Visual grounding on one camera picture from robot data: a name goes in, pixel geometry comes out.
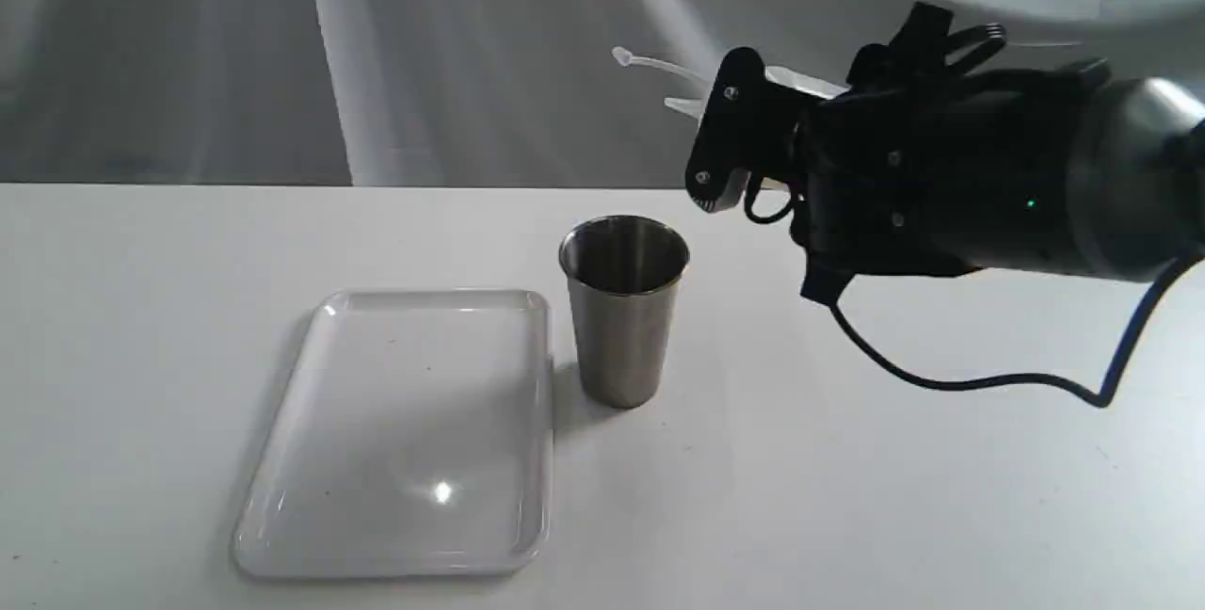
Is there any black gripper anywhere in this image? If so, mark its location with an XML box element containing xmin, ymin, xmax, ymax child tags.
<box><xmin>684</xmin><ymin>2</ymin><xmax>1112</xmax><ymax>305</ymax></box>

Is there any translucent squeeze bottle amber liquid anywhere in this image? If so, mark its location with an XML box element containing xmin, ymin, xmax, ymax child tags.
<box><xmin>612</xmin><ymin>46</ymin><xmax>853</xmax><ymax>192</ymax></box>

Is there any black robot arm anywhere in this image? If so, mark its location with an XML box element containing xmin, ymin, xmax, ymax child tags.
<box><xmin>684</xmin><ymin>2</ymin><xmax>1203</xmax><ymax>282</ymax></box>

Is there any stainless steel cup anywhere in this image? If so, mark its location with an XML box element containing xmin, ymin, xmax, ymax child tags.
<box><xmin>556</xmin><ymin>215</ymin><xmax>690</xmax><ymax>409</ymax></box>

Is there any white plastic tray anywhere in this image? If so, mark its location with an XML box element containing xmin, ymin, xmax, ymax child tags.
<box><xmin>233</xmin><ymin>288</ymin><xmax>554</xmax><ymax>581</ymax></box>

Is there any grey fabric backdrop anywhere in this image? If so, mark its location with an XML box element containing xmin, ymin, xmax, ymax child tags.
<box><xmin>1</xmin><ymin>0</ymin><xmax>1203</xmax><ymax>188</ymax></box>

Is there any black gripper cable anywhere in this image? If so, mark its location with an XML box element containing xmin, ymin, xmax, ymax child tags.
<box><xmin>743</xmin><ymin>172</ymin><xmax>1205</xmax><ymax>409</ymax></box>

